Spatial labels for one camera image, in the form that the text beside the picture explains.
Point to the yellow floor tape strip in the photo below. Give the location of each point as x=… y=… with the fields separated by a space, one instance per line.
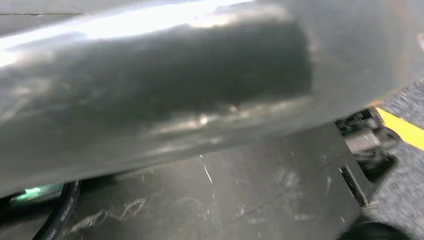
x=407 y=130

